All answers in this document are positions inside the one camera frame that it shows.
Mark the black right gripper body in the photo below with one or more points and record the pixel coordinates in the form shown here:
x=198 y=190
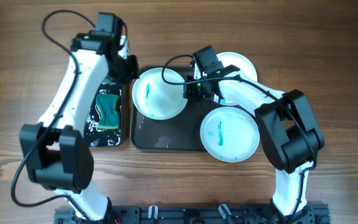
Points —
x=196 y=90

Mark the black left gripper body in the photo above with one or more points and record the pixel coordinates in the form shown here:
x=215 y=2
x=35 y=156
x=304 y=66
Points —
x=123 y=70

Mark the green yellow sponge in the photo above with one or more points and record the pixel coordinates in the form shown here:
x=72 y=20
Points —
x=106 y=104

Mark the white plate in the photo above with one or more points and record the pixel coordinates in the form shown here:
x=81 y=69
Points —
x=229 y=134
x=157 y=94
x=246 y=66

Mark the white plate front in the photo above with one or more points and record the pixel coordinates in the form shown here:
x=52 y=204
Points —
x=229 y=134

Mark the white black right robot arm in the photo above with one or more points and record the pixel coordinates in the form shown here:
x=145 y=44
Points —
x=288 y=133

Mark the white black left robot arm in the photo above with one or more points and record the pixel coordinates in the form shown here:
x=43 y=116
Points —
x=56 y=154

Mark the black water tray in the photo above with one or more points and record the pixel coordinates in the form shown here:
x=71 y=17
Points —
x=103 y=137

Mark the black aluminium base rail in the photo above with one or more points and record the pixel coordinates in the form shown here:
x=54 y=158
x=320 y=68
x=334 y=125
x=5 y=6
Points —
x=254 y=213

